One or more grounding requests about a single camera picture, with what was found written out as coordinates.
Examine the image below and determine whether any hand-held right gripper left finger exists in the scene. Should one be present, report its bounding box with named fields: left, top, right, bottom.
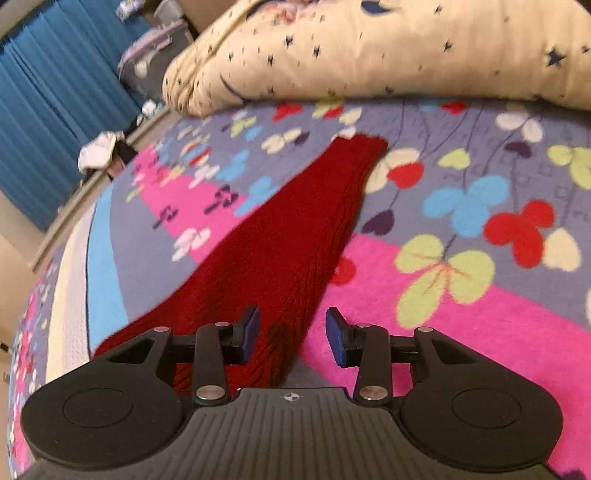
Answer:
left=95, top=305, right=262, bottom=407

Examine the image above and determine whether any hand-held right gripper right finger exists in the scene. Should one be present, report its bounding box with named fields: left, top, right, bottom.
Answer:
left=325, top=308, right=481, bottom=407

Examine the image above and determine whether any red knit sweater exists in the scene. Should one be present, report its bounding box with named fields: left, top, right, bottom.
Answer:
left=95, top=131, right=389, bottom=398

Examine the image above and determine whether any white clothes pile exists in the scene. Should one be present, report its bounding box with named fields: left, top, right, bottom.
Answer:
left=78, top=130, right=126, bottom=174

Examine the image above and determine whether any floral striped bed sheet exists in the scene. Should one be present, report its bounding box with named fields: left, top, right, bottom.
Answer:
left=7, top=96, right=591, bottom=480

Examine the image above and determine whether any dark cloth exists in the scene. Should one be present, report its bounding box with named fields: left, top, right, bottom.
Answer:
left=106, top=138, right=139, bottom=182

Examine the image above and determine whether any cream star-print duvet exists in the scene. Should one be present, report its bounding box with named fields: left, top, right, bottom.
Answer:
left=161, top=0, right=591, bottom=116

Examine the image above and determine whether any clear plastic storage bin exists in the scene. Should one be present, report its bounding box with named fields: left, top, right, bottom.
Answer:
left=117, top=22, right=195, bottom=100

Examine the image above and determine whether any blue curtain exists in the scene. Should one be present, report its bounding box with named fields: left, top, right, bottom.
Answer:
left=0, top=0, right=153, bottom=232

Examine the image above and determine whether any small clear plastic box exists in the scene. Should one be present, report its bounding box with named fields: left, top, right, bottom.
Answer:
left=154, top=0, right=186, bottom=24

